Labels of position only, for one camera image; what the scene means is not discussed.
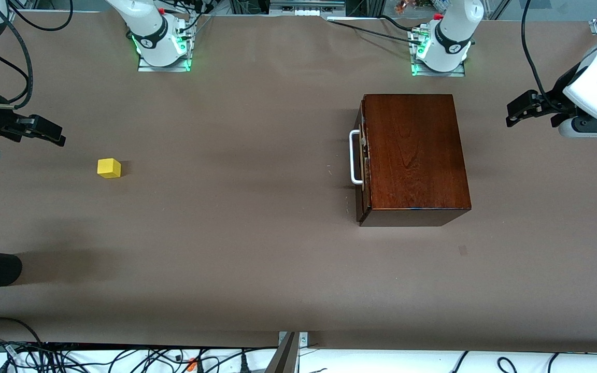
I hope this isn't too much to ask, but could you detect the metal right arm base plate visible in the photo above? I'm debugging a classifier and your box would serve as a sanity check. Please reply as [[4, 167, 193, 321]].
[[138, 18, 193, 72]]

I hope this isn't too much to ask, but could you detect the yellow wooden block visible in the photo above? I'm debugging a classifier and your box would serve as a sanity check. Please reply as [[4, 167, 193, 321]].
[[97, 158, 122, 179]]

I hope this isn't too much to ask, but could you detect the white power strip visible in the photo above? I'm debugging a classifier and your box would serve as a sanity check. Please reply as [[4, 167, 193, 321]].
[[269, 0, 346, 15]]

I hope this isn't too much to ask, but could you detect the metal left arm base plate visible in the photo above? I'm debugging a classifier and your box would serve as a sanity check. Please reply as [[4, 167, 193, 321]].
[[410, 28, 466, 77]]

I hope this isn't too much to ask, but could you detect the dark brown wooden cabinet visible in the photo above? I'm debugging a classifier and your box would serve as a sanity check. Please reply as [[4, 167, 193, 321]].
[[356, 94, 472, 227]]

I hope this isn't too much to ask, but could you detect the wooden drawer with white handle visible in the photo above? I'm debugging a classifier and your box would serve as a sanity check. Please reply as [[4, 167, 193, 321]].
[[349, 101, 371, 222]]

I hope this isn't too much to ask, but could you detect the dark metal bar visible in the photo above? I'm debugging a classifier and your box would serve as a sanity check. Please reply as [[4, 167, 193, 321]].
[[265, 332, 300, 373]]

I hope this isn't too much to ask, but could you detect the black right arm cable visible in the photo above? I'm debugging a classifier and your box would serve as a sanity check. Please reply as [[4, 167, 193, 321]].
[[0, 8, 34, 109]]

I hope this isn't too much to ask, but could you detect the black cable on table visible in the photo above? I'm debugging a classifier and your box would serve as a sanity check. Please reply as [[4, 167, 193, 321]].
[[327, 15, 424, 45]]

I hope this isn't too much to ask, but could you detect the silver metal bracket plate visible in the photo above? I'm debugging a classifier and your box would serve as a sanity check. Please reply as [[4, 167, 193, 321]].
[[278, 332, 309, 348]]

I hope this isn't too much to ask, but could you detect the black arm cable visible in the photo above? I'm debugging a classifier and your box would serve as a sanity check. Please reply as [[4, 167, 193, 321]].
[[0, 8, 34, 109], [521, 0, 563, 112]]

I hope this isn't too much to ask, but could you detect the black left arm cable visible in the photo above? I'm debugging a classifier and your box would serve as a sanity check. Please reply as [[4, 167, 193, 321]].
[[521, 0, 563, 112]]

